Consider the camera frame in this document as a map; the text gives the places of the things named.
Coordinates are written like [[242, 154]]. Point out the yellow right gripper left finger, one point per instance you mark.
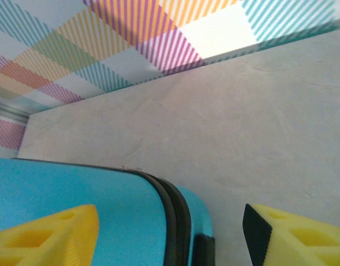
[[48, 238]]

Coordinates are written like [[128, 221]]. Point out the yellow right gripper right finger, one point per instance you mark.
[[297, 238]]

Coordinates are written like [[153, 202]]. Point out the turquoise hard-shell suitcase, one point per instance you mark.
[[117, 199]]

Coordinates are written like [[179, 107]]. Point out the aluminium frame post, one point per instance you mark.
[[9, 112]]

